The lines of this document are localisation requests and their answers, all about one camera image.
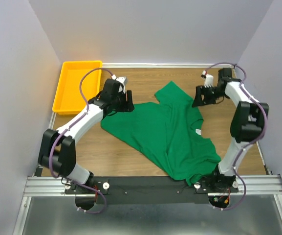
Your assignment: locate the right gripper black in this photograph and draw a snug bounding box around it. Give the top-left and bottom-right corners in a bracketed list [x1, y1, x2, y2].
[191, 85, 226, 108]

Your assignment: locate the green t shirt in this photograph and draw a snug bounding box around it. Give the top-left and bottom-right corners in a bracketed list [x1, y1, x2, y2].
[101, 82, 221, 185]

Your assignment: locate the yellow plastic tray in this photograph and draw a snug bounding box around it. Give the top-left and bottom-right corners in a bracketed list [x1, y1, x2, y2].
[52, 60, 102, 115]

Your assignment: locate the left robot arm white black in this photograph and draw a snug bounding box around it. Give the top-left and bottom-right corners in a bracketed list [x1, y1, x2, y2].
[38, 77, 134, 193]

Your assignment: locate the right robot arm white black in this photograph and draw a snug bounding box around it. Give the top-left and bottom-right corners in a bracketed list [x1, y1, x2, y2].
[192, 68, 269, 192]

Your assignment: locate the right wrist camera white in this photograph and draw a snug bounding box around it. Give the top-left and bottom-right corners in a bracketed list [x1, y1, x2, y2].
[201, 70, 214, 88]

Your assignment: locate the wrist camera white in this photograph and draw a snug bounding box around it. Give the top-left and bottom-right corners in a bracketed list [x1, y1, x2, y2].
[201, 70, 214, 88]
[111, 74, 128, 94]

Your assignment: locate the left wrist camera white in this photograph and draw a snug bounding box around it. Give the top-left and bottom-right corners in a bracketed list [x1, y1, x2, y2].
[111, 74, 128, 94]

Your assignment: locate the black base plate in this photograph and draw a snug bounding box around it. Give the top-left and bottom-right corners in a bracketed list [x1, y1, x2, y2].
[65, 176, 239, 209]

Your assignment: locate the aluminium front rail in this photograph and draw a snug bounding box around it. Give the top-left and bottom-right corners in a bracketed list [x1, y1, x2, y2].
[23, 175, 282, 197]

